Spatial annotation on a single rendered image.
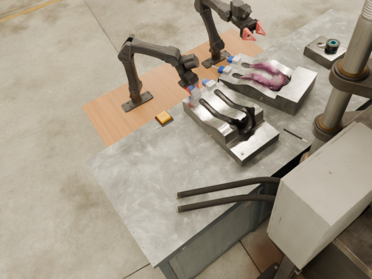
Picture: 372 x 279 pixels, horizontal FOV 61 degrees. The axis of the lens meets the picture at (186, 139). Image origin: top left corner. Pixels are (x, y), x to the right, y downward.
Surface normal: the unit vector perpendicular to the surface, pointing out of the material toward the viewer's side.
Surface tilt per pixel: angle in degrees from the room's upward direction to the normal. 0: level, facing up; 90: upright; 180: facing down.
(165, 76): 0
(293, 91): 0
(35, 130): 0
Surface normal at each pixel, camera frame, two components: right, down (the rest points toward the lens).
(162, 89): -0.11, -0.58
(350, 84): -0.48, 0.74
